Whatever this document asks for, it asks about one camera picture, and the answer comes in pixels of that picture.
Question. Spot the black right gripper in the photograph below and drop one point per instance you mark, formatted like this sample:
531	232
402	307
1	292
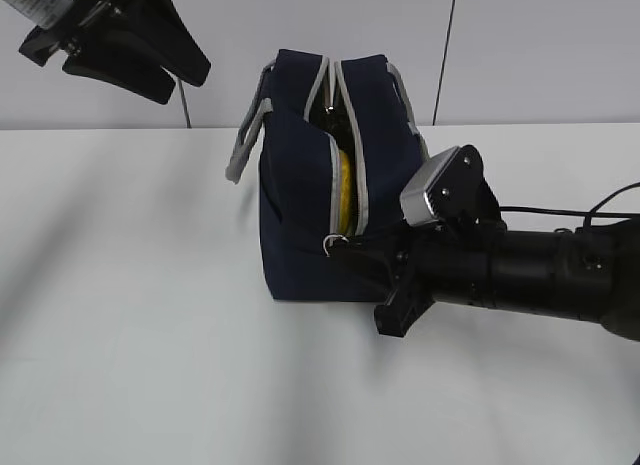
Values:
448	261

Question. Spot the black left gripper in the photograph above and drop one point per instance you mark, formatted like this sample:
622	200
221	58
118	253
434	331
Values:
145	40

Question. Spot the yellow banana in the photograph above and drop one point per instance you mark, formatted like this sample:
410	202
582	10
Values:
346	194

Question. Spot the navy blue lunch bag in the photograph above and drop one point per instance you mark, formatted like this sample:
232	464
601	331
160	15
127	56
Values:
306	108

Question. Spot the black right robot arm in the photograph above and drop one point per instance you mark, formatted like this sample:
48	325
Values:
589	275

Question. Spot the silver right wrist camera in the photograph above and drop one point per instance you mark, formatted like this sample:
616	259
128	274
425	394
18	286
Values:
449	186

